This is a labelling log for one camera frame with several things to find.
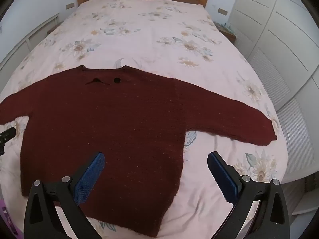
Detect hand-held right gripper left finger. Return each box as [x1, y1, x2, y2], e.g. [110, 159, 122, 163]
[24, 152, 105, 239]

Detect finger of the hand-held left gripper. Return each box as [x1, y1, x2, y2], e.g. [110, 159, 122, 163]
[0, 127, 17, 155]

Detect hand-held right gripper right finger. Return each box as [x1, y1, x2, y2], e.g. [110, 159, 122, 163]
[207, 151, 291, 239]

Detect dark red knitted sweater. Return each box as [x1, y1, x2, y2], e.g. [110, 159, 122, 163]
[0, 65, 278, 238]

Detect purple object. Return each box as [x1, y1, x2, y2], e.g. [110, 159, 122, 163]
[0, 199, 22, 239]

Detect wooden nightstand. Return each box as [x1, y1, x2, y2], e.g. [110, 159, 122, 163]
[214, 21, 237, 40]

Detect white wardrobe doors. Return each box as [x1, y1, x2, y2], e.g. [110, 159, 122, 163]
[229, 0, 319, 180]

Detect bed with floral sheet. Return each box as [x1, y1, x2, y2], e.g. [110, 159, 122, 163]
[0, 0, 290, 239]

